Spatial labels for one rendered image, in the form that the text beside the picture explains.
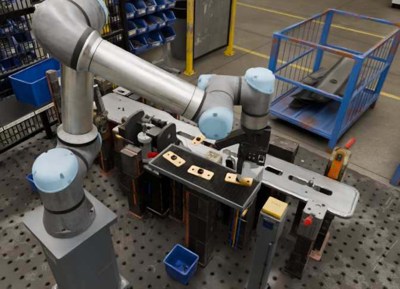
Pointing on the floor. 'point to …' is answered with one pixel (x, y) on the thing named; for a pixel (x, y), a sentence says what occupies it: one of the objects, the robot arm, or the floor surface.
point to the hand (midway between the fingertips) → (239, 175)
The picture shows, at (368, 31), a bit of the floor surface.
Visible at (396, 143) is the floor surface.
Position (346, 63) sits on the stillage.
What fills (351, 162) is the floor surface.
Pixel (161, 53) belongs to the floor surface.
